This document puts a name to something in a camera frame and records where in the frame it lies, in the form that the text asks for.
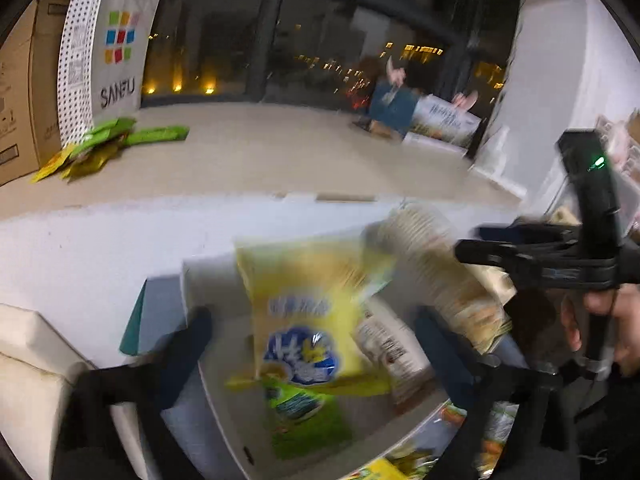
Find white shopping bag coloured squares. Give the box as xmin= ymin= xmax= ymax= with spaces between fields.
xmin=56 ymin=0 xmax=164 ymax=150

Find striped cracker packet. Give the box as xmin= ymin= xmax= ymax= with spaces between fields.
xmin=372 ymin=204 xmax=517 ymax=357

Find yellow green snack packet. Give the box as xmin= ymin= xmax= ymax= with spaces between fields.
xmin=345 ymin=455 xmax=436 ymax=480

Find white cardboard box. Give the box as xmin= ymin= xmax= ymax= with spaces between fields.
xmin=181 ymin=254 xmax=453 ymax=480

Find orange green snack packet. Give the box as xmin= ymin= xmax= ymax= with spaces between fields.
xmin=440 ymin=400 xmax=522 ymax=480

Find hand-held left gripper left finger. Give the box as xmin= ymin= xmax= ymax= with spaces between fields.
xmin=52 ymin=305 xmax=214 ymax=480

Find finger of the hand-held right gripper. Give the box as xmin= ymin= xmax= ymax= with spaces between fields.
xmin=453 ymin=239 xmax=556 ymax=277
xmin=472 ymin=224 xmax=583 ymax=247

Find person's right forearm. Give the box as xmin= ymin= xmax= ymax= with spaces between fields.
xmin=570 ymin=367 xmax=640 ymax=480

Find printed landscape box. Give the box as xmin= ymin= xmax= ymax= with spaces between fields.
xmin=366 ymin=80 xmax=484 ymax=150

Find brown packet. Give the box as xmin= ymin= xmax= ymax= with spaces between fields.
xmin=351 ymin=116 xmax=387 ymax=135

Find white snack packet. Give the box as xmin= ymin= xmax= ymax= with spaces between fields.
xmin=354 ymin=296 xmax=437 ymax=407

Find pile of green sachets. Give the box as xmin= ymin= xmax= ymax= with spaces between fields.
xmin=31 ymin=116 xmax=191 ymax=184

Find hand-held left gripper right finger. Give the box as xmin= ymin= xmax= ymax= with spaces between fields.
xmin=412 ymin=305 xmax=581 ymax=480

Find white armchair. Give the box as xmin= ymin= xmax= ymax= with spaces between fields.
xmin=0 ymin=302 xmax=153 ymax=480

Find brown cardboard box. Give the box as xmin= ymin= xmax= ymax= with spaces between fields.
xmin=0 ymin=0 xmax=75 ymax=187

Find black window frame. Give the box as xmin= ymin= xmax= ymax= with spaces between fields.
xmin=140 ymin=0 xmax=527 ymax=111

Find person's right hand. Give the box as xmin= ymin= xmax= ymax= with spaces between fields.
xmin=559 ymin=282 xmax=640 ymax=378

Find pink plastic object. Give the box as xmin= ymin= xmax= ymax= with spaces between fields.
xmin=386 ymin=56 xmax=410 ymax=87
xmin=451 ymin=90 xmax=480 ymax=112

